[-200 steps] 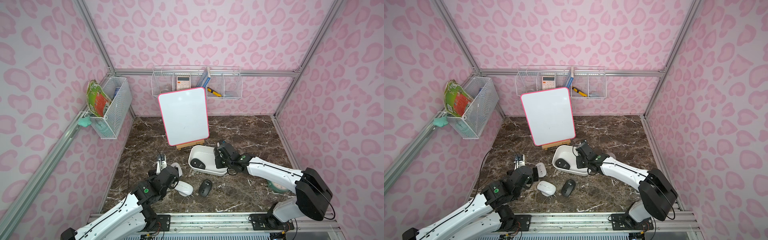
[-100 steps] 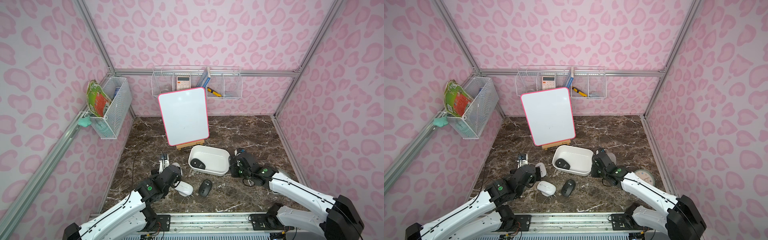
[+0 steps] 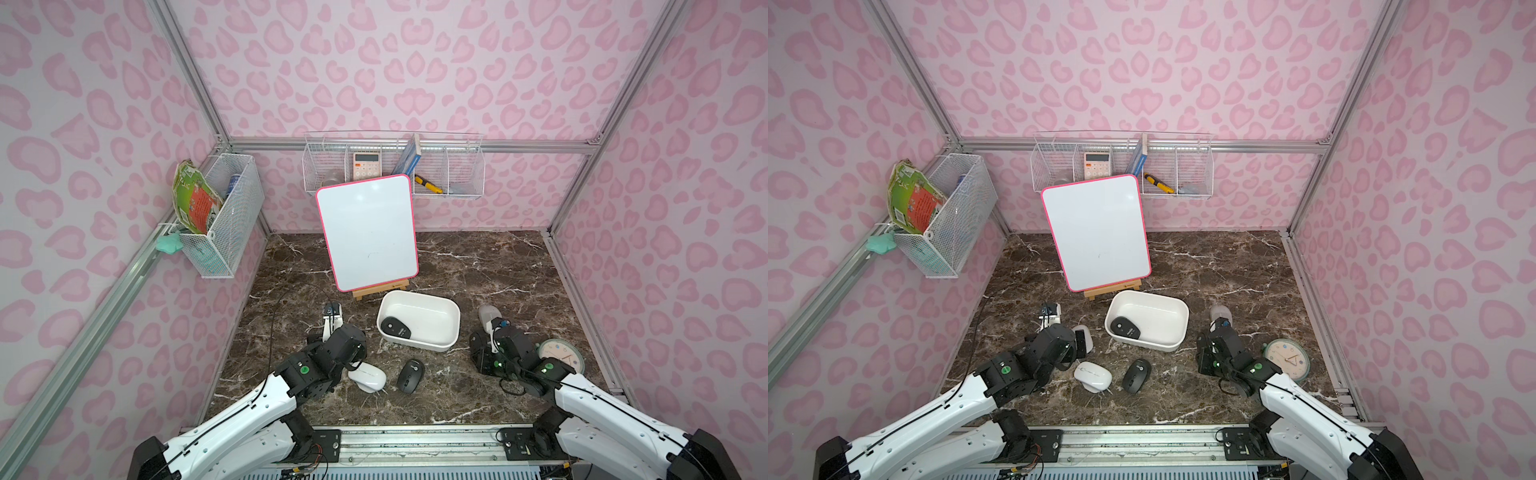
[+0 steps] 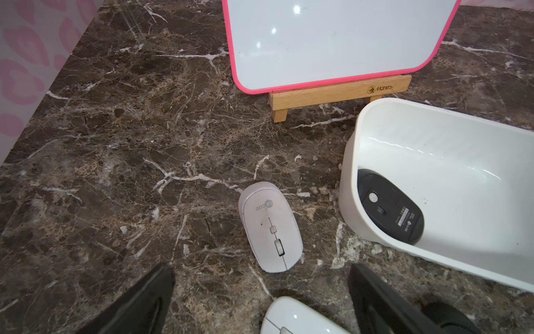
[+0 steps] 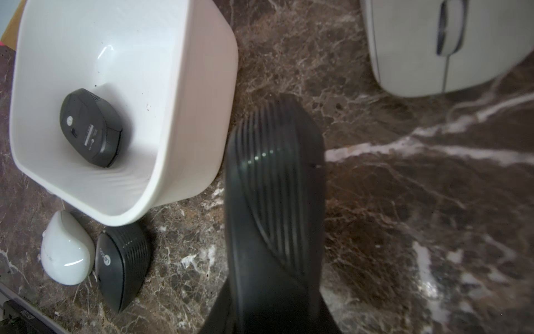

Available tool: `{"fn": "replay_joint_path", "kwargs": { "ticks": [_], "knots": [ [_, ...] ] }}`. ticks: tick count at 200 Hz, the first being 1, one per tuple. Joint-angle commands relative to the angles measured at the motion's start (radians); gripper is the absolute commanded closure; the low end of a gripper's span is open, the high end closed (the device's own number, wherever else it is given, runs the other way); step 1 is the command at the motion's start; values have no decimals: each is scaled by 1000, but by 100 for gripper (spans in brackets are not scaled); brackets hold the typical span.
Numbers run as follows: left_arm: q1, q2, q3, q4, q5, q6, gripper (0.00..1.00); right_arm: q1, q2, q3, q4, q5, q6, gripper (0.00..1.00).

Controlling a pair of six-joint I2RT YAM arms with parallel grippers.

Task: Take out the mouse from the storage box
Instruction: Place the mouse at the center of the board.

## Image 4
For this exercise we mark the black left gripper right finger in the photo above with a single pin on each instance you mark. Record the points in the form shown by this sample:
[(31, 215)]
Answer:
[(379, 309)]

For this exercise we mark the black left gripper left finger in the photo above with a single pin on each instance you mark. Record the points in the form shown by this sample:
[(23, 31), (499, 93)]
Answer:
[(141, 309)]

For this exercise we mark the black computer mouse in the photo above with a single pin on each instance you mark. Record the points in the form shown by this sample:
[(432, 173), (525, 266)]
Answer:
[(450, 319)]

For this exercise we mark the white computer mouse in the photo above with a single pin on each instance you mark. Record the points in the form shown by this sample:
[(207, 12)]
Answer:
[(271, 227), (288, 315)]

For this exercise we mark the white plastic storage box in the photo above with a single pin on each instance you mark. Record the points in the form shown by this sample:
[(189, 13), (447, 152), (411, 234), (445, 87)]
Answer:
[(472, 179)]

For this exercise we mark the wooden easel stand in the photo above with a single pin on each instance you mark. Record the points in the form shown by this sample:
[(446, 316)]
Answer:
[(368, 89)]

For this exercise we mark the pink framed whiteboard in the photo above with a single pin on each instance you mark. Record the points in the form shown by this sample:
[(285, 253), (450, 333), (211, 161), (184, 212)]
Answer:
[(286, 45)]

